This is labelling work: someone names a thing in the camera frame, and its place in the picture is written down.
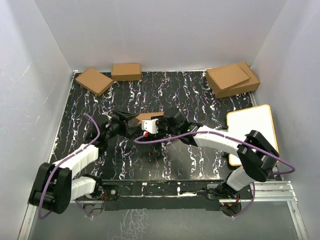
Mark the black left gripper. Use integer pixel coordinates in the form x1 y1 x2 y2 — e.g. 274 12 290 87
104 110 140 141

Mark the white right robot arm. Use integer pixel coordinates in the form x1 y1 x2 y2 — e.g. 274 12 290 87
153 107 280 199

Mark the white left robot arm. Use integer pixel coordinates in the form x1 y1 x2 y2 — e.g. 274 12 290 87
28 110 140 214

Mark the small cardboard box top right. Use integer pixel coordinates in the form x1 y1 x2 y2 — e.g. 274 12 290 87
205 64 250 95

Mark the large cardboard box bottom right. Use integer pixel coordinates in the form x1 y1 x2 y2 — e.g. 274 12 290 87
217 61 260 98

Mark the white board with yellow rim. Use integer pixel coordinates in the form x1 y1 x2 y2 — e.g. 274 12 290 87
226 104 279 167

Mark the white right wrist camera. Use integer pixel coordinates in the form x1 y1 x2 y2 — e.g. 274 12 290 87
141 118 159 135

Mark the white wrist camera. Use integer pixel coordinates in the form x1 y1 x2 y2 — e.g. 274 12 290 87
141 118 159 135
102 112 112 121

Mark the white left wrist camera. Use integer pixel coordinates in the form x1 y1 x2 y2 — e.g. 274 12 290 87
102 112 112 121

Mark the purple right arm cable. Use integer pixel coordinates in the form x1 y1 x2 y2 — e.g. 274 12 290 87
133 131 297 216

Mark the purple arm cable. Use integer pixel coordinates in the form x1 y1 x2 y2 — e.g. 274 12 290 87
133 131 297 216
37 113 101 220

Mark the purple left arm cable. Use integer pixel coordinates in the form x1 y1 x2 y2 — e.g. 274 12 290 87
37 113 101 220

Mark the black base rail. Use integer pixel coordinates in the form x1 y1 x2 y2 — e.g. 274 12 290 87
77 179 254 213

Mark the aluminium frame rail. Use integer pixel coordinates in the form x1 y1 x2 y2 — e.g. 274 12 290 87
249 181 309 240

